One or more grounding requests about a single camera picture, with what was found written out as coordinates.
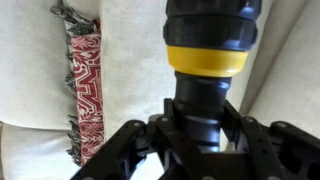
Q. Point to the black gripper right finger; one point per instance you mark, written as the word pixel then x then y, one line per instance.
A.
pixel 286 150

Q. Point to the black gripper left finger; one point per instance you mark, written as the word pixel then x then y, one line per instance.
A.
pixel 126 146

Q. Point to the cream pillow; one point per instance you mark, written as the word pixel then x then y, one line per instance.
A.
pixel 133 66

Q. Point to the black torch with yellow band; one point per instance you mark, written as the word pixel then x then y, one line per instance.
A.
pixel 206 33

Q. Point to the wide cream sofa back cushion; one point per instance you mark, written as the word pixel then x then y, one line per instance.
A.
pixel 293 83

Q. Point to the red patterned fringed blanket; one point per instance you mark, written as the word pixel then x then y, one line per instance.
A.
pixel 88 83

